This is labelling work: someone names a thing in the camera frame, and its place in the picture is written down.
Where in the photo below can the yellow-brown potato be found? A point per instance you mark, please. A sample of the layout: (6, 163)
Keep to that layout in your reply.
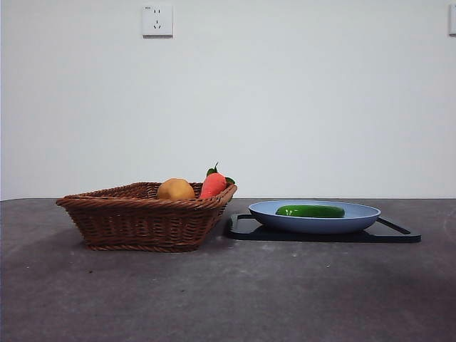
(176, 189)

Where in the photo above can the brown wicker basket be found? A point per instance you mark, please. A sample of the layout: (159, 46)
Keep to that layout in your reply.
(142, 221)

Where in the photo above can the black rectangular tray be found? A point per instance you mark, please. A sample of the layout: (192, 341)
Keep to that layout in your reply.
(320, 237)

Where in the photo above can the blue round plate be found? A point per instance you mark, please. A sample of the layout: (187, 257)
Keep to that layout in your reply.
(313, 222)

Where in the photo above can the green pepper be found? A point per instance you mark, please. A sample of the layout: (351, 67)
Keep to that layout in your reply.
(311, 211)

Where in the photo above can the white wall socket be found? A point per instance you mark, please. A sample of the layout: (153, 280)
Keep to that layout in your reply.
(157, 20)

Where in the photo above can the orange carrot with green leaves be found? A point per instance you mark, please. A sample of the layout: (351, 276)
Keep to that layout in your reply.
(212, 185)

